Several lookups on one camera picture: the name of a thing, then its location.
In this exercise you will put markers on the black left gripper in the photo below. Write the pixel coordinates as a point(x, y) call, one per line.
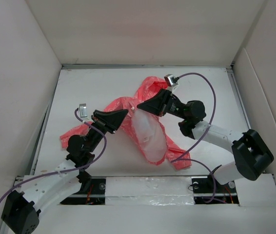
point(108, 121)

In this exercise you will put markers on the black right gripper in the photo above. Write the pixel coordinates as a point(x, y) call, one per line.
point(155, 105)

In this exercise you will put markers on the pink printed hooded jacket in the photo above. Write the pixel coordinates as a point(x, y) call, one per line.
point(145, 129)

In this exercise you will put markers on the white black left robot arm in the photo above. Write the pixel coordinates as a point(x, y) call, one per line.
point(23, 209)

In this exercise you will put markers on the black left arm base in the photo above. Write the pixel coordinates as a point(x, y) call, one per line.
point(92, 191)

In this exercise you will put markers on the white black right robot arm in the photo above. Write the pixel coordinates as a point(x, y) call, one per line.
point(251, 155)

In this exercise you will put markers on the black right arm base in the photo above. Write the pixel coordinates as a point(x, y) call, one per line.
point(206, 192)

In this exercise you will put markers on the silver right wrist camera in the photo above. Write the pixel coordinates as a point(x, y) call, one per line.
point(171, 81)

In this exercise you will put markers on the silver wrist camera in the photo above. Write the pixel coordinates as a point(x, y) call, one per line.
point(171, 81)
point(83, 111)

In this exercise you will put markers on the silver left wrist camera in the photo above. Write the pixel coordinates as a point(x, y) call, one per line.
point(83, 111)

